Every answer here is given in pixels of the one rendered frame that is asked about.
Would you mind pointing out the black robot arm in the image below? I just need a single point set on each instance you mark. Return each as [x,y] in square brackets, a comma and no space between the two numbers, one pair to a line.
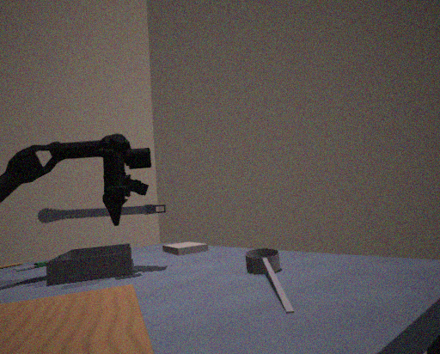
[115,149]

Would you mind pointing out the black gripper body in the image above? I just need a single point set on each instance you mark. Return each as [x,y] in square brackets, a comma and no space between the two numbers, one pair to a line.
[114,184]

